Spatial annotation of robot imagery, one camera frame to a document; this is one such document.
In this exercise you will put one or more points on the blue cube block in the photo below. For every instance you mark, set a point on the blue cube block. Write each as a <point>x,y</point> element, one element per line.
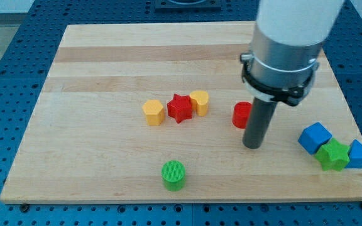
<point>313,137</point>

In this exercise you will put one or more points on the blue triangle block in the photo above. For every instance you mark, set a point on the blue triangle block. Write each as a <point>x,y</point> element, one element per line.
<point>355,155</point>

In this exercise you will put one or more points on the green cylinder block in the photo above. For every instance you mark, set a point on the green cylinder block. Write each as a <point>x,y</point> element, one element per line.
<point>173,175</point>

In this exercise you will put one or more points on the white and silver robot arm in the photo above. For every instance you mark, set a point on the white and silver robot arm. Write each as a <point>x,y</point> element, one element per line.
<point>281,62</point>

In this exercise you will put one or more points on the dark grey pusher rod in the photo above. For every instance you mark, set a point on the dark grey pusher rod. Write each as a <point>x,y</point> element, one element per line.
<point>257,125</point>

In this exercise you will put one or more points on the yellow hexagon block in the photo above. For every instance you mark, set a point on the yellow hexagon block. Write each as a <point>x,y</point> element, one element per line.
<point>154,112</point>

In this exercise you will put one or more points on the red star block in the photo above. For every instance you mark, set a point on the red star block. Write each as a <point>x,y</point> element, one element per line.
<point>180,108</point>

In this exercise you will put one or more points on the green star block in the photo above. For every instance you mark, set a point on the green star block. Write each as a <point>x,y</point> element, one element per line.
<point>333,155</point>

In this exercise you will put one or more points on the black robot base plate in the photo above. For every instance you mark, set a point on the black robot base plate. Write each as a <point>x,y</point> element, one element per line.
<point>167,5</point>

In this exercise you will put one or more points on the wooden board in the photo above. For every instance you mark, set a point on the wooden board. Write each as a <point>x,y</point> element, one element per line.
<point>87,140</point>

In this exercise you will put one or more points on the red cylinder block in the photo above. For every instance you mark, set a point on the red cylinder block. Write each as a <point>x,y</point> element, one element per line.
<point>241,114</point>

